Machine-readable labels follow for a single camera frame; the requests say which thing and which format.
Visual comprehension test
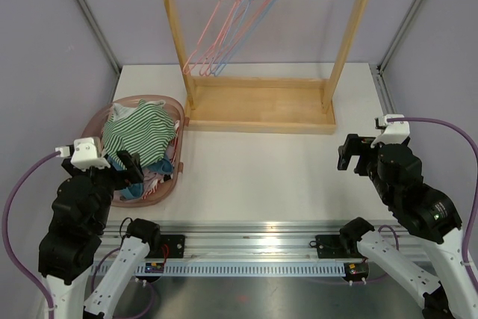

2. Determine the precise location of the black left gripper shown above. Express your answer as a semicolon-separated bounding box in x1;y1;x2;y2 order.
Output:
63;149;143;231

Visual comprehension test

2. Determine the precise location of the blue tank top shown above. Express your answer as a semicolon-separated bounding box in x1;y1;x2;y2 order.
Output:
119;159;174;202

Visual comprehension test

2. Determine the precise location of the green white striped tank top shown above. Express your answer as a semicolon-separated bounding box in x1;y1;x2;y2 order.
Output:
102;99;176;167

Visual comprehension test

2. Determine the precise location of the pink wire hanger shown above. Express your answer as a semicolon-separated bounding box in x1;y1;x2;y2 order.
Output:
203;0;279;76
182;0;243;76
196;0;258;77

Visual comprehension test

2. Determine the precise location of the dusty pink tank top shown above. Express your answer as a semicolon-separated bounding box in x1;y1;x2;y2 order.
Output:
143;168;161;192

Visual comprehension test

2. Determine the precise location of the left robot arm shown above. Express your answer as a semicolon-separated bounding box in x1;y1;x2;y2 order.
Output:
39;150;161;318

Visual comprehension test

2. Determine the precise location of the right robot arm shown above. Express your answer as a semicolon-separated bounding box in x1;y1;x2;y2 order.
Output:
338;134;477;318

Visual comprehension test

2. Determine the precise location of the pink plastic basket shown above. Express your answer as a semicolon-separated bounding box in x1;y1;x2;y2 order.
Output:
82;95;189;208

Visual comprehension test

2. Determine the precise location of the wooden clothes rack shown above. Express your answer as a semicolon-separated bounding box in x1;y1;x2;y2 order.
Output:
163;0;368;134

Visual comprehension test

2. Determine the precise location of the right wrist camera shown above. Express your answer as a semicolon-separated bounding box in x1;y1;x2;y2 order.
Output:
370;114;410;148

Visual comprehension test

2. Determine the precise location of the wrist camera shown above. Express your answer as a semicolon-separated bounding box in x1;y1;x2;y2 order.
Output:
55;137;111;171
370;114;410;148

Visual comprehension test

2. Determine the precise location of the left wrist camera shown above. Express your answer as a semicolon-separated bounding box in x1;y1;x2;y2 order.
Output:
55;137;111;171

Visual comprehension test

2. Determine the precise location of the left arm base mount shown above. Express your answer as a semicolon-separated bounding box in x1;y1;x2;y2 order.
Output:
146;234;186;259

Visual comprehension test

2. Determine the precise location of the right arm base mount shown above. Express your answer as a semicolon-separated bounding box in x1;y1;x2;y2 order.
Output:
308;234;373;260

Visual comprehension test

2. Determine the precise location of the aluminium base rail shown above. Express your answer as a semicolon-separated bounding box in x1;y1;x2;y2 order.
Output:
95;220;449;262

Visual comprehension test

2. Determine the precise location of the slotted cable duct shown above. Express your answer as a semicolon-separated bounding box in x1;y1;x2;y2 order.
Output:
135;261;345;277

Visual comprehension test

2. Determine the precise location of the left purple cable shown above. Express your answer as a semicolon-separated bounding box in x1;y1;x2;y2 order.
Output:
1;152;156;319

